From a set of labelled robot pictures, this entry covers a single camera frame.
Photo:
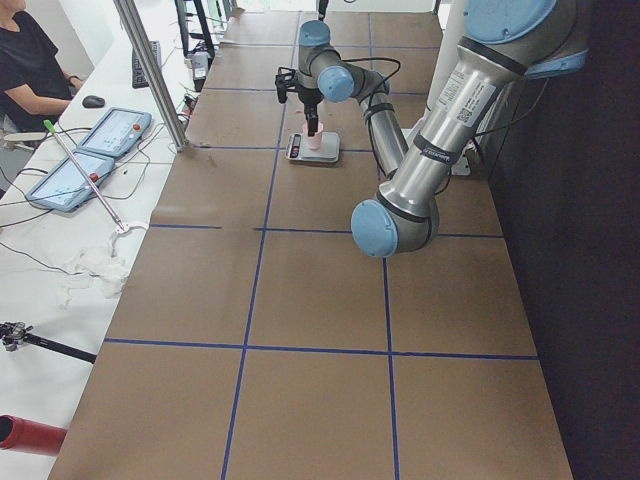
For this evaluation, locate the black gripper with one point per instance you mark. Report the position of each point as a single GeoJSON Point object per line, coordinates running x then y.
{"type": "Point", "coordinates": [310, 102]}

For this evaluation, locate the pink plastic cup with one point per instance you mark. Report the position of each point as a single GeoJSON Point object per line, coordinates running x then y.
{"type": "Point", "coordinates": [312, 142]}

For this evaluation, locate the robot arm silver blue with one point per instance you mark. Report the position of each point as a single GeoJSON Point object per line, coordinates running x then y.
{"type": "Point", "coordinates": [501, 42]}

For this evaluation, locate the silver digital kitchen scale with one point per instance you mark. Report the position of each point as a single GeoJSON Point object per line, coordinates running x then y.
{"type": "Point", "coordinates": [299, 151]}

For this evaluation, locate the black keyboard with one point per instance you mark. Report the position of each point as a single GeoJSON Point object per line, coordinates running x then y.
{"type": "Point", "coordinates": [138, 78]}

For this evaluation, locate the upper teach pendant tablet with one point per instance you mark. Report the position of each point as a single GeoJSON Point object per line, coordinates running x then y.
{"type": "Point", "coordinates": [115, 134]}

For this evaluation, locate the teach pendant tablet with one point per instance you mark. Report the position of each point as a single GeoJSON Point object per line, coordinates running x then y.
{"type": "Point", "coordinates": [115, 134]}
{"type": "Point", "coordinates": [64, 188]}

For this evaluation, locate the black computer mouse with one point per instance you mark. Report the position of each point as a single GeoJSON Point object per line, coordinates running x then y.
{"type": "Point", "coordinates": [93, 102]}

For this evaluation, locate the lower teach pendant tablet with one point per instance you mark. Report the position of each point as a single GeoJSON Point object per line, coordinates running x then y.
{"type": "Point", "coordinates": [64, 188]}

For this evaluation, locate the long reacher grabber stick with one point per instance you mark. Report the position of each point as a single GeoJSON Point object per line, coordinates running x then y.
{"type": "Point", "coordinates": [122, 227]}

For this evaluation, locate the crumpled white tissue pile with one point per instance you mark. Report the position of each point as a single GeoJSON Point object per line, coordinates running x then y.
{"type": "Point", "coordinates": [93, 264]}

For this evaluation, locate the person in black shirt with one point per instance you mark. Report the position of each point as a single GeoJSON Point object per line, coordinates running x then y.
{"type": "Point", "coordinates": [34, 87]}

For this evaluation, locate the red fire extinguisher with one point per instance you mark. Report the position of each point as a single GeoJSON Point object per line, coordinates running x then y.
{"type": "Point", "coordinates": [27, 436]}

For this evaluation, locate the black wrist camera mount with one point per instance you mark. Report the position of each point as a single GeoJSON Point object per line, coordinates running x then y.
{"type": "Point", "coordinates": [285, 83]}

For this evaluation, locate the aluminium frame post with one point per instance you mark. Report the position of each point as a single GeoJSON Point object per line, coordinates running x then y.
{"type": "Point", "coordinates": [136, 32]}

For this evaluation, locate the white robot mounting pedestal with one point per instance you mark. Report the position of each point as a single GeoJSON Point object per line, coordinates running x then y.
{"type": "Point", "coordinates": [461, 168]}

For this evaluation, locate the black camera tripod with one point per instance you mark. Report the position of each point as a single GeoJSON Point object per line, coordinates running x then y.
{"type": "Point", "coordinates": [15, 334]}

